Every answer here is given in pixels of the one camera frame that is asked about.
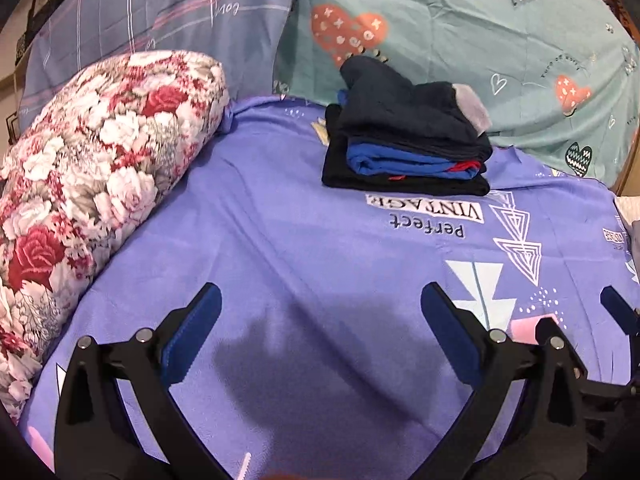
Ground dark navy pants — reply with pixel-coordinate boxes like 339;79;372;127
326;55;492;162

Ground purple printed bedsheet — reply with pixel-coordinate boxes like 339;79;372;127
21;99;639;479

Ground floral rolled blanket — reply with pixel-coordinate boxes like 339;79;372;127
1;51;229;420

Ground blue folded pants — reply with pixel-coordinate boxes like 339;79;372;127
345;84;491;180

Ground black folded pants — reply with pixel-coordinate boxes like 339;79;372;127
321;104;490;197

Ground green heart print pillow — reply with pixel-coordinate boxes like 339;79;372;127
273;0;639;185

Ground plaid blue grey pillow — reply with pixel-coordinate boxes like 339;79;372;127
18;0;292;128

